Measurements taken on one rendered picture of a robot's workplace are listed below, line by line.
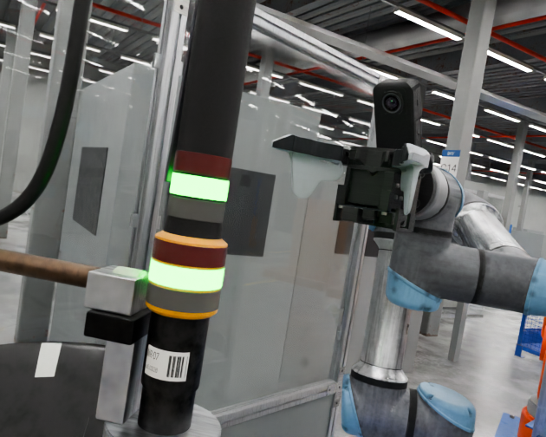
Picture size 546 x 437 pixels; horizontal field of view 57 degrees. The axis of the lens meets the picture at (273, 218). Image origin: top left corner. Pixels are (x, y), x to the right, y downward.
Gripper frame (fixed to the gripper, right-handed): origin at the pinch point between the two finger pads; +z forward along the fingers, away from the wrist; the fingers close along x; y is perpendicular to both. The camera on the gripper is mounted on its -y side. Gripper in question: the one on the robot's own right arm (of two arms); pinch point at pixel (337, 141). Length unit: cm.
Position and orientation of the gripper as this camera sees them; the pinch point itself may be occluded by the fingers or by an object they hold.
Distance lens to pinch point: 44.8
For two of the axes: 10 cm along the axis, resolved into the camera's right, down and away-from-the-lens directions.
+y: -1.6, 9.9, 0.5
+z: -5.4, -0.5, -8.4
